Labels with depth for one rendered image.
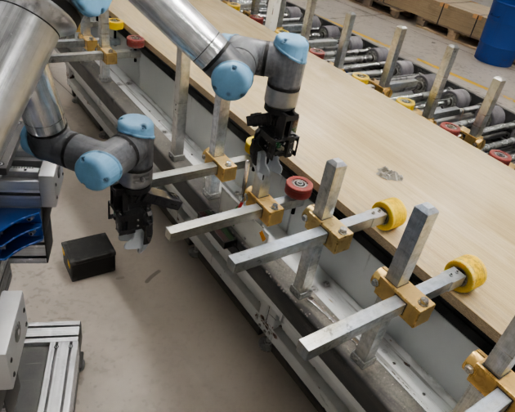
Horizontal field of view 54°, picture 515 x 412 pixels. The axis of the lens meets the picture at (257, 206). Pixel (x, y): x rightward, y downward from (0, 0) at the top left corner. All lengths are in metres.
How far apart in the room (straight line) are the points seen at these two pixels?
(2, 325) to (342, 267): 0.98
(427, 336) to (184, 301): 1.21
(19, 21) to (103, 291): 1.74
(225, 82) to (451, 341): 0.84
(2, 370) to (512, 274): 1.15
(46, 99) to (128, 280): 1.50
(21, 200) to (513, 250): 1.26
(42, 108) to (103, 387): 1.26
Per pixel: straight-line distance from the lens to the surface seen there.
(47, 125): 1.02
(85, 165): 0.98
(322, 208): 1.20
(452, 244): 1.43
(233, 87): 0.96
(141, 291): 2.33
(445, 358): 1.40
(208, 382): 2.04
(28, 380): 1.82
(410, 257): 1.05
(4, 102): 0.71
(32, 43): 0.72
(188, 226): 1.30
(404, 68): 2.94
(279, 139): 1.14
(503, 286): 1.37
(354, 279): 1.53
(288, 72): 1.09
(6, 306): 0.94
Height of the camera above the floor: 1.66
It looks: 35 degrees down
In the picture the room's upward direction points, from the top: 11 degrees clockwise
